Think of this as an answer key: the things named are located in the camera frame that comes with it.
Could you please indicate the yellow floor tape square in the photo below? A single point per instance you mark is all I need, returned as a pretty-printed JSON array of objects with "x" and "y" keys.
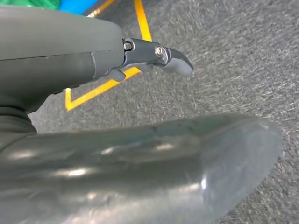
[{"x": 93, "y": 91}]

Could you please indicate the green plastic crate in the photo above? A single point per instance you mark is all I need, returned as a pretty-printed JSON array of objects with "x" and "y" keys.
[{"x": 28, "y": 3}]

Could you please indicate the blue metal shelf rack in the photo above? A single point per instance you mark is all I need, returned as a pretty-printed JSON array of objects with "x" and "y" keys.
[{"x": 77, "y": 5}]

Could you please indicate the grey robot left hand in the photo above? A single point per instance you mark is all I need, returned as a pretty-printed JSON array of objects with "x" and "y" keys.
[{"x": 47, "y": 46}]

